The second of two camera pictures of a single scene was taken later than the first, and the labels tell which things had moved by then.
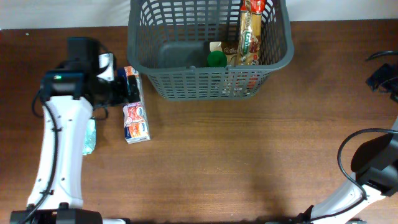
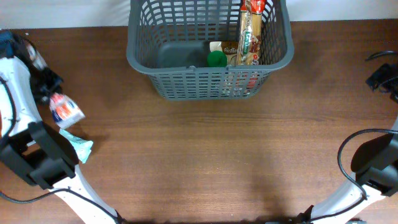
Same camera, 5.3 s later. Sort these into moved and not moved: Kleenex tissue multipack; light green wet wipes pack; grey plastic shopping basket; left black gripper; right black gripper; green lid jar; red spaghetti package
Moved: light green wet wipes pack; left black gripper; Kleenex tissue multipack
Not moved: grey plastic shopping basket; right black gripper; red spaghetti package; green lid jar
